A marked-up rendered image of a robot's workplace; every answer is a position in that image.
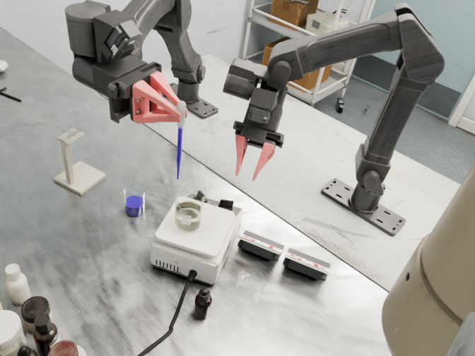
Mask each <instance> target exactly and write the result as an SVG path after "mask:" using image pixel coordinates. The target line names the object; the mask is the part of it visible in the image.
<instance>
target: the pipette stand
mask: <svg viewBox="0 0 475 356"><path fill-rule="evenodd" d="M76 132H77V129H74V128H72V129H71V130H69V131H67V132H66V133H63V134H62V135H60V136H58V137H57V140H59V141H61V149H62V155H63V159H64V168H65V171H63V172H62V173H61V174H59V175H57V176H56V177H55V178H53V179H54V181H55V182H57V183H59V184H61V185H62V186H65V187H66V188H68V189H70V190H72V191H74V192H76V193H77V194H80V195H82V194H84V193H86V192H87V191H88V190H89V189H91V188H92V187H93V186H95V185H96V184H97V183H98V182H100V181H101V180H103V179H104V178H106V174H105V173H103V172H101V171H99V170H97V169H95V168H93V167H91V166H89V165H87V164H86V163H84V162H81V161H78V162H77V163H76V164H74V165H72V159H71V150H70V144H71V143H73V142H74V141H76V140H78V139H79V138H81V137H82V136H85V134H84V133H83V132H79V133H77V134H75V135H74V136H72V137H71V138H67V137H69V136H70V135H72V134H74V133H76Z"/></svg>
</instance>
